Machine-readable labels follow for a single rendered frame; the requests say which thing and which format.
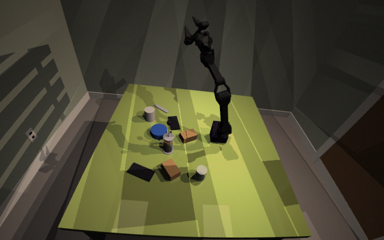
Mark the black flat rectangular pad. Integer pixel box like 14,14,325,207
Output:
127,163,155,182
168,116,180,131

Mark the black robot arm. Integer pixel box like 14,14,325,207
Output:
198,31,232,137

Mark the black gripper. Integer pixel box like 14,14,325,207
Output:
184,16,209,46

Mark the dark blue short cylinder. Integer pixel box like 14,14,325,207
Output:
150,123,167,140

